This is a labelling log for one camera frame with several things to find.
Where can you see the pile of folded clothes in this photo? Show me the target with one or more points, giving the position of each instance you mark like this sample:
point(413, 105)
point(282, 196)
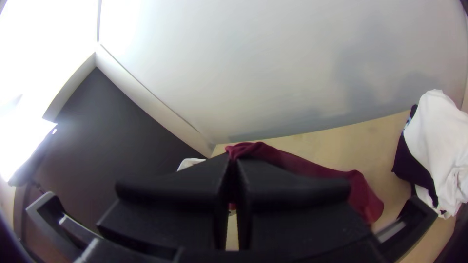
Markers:
point(438, 146)

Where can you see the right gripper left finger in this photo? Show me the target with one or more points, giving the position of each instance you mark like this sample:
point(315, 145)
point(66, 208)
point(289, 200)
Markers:
point(183, 204)

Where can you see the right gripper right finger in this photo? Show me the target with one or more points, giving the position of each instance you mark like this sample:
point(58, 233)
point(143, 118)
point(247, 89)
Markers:
point(292, 212)

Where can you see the maroon t-shirt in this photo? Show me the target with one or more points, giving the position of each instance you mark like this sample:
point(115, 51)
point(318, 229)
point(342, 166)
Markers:
point(310, 170)

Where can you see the white laundry basket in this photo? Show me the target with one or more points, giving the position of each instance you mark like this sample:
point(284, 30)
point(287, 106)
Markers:
point(190, 163)

